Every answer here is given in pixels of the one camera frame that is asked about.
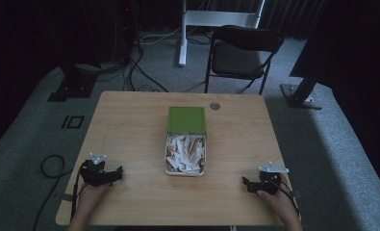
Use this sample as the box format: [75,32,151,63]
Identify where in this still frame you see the white metal desk frame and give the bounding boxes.
[178,0,266,67]

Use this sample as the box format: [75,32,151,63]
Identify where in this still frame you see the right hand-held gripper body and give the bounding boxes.
[257,161,291,196]

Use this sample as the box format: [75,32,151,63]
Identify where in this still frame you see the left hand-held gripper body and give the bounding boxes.
[79,152,114,189]

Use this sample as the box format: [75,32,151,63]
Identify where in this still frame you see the white floor cable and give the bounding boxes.
[139,25,183,46]

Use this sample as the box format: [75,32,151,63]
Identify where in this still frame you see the pile of white paper packets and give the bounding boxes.
[165,133,206,174]

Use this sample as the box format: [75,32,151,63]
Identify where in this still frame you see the black metal stand base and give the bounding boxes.
[47,62,99,103]
[280,72,323,112]

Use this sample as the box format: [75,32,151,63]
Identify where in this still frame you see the black floor cable loop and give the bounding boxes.
[33,154,74,231]

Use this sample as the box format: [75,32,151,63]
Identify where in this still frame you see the green-lidded tin box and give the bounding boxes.
[164,106,208,177]

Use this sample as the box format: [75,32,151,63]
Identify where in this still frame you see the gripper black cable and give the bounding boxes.
[277,179,301,217]
[69,167,85,220]

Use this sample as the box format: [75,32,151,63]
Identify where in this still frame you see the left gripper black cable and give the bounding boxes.
[69,167,85,220]

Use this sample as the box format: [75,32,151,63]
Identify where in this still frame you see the person's right hand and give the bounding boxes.
[256,174,300,224]

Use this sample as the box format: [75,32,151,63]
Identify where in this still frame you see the black folding chair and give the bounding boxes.
[204,24,285,96]

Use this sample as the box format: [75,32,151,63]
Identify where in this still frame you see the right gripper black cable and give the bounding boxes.
[277,179,301,217]

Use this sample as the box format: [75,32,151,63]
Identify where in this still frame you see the person's left hand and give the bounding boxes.
[76,181,114,222]

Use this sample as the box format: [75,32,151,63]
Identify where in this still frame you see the black cable bundle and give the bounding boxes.
[121,41,170,94]

